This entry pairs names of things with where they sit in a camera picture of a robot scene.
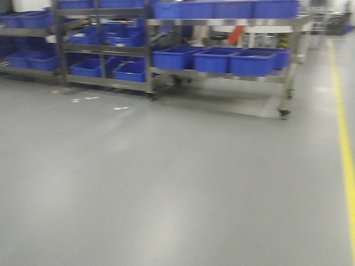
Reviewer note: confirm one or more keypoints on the steel shelf rack middle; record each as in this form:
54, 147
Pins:
103, 29

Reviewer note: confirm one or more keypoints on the steel shelf rack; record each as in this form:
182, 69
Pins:
29, 44
103, 29

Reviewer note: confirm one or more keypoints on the steel shelf cart right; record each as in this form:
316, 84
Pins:
246, 14

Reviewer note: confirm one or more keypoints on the steel shelf rack far left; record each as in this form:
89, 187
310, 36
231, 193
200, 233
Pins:
29, 44

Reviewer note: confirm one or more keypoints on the blue bin lower cart left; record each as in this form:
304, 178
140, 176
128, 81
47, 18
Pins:
177, 58

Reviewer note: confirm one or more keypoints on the blue bin cart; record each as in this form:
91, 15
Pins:
215, 59
259, 61
177, 58

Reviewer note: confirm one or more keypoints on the blue bin bottom middle right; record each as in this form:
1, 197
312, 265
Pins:
131, 70

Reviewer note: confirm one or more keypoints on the blue bin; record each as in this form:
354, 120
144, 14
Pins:
131, 70
93, 67

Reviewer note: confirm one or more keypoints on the blue bin lower cart middle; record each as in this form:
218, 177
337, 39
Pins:
215, 59

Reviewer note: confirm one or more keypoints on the blue bin lower cart right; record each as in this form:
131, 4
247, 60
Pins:
259, 61

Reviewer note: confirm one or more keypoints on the blue bin bottom middle left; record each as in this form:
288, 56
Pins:
93, 67

